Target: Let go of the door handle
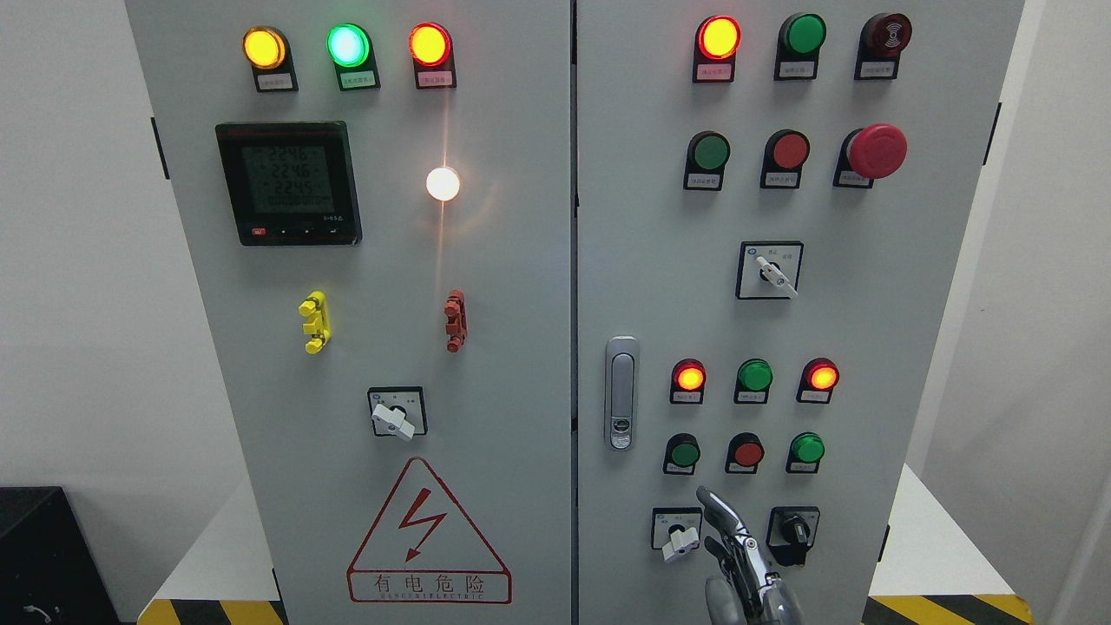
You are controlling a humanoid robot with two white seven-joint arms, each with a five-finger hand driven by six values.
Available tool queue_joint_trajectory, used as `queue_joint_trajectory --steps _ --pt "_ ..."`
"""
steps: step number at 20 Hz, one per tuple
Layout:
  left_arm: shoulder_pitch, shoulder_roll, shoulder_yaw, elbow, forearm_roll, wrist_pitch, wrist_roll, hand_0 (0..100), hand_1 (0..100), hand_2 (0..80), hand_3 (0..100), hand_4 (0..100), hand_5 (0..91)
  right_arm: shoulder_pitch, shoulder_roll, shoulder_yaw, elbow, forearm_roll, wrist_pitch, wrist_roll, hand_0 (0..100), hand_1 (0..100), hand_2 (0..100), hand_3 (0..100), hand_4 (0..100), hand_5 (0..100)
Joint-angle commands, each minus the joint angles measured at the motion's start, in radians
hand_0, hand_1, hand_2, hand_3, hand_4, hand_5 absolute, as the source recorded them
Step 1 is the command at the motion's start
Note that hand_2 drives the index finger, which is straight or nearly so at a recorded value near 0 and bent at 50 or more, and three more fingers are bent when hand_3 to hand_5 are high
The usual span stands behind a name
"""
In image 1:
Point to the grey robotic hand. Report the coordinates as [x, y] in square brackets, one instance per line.
[747, 591]

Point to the silver door handle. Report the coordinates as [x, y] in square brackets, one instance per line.
[622, 356]

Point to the right grey cabinet door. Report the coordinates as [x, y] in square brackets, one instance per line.
[660, 263]

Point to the grey cabinet door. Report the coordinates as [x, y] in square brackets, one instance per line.
[498, 411]
[660, 263]

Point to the left grey cabinet door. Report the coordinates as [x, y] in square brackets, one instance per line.
[498, 411]

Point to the orange indicator light right door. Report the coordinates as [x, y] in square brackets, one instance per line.
[715, 49]

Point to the orange indicator light door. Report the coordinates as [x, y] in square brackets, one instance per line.
[715, 49]
[433, 57]

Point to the orange indicator light left door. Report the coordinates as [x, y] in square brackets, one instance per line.
[433, 57]

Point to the small red button middle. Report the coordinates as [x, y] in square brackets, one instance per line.
[744, 454]

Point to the small green button left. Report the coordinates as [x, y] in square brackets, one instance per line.
[681, 455]

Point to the small green button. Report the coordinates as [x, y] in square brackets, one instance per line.
[805, 453]
[681, 455]

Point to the small green button right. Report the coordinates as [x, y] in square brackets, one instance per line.
[805, 453]

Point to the small green light middle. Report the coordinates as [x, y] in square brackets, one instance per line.
[752, 383]

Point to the small orange light left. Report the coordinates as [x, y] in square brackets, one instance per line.
[688, 381]

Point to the small orange light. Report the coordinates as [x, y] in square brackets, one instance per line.
[817, 380]
[688, 381]

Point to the small orange light right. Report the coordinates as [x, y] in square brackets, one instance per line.
[817, 380]

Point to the red electrical warning sticker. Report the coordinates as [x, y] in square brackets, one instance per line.
[424, 547]

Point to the red terminal connector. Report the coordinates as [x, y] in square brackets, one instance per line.
[456, 323]

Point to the green push button upper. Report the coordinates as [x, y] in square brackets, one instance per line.
[707, 155]

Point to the red push button upper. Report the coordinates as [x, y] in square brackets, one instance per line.
[785, 154]

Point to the red emergency stop button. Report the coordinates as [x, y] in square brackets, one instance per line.
[868, 154]

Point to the white glowing indicator light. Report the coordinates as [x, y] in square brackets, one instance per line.
[443, 183]

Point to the yellow terminal connector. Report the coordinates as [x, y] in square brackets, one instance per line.
[316, 324]

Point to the green indicator light top right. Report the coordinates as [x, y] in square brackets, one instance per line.
[798, 47]

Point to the dark red buzzer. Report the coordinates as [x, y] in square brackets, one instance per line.
[882, 40]

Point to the black digital power meter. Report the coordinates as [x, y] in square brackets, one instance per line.
[290, 183]

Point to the green lit indicator light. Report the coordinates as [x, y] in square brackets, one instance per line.
[352, 54]

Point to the black box lower left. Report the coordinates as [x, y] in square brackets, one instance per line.
[48, 575]

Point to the yellow indicator light top left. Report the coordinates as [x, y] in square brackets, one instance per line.
[269, 54]

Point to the black rotary selector switch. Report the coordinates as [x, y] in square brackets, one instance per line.
[791, 533]

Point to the lower white selector switch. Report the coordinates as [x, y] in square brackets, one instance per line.
[675, 531]

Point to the upper right white selector switch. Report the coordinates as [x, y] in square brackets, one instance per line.
[769, 269]

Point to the left door white selector switch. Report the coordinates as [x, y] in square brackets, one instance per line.
[397, 411]

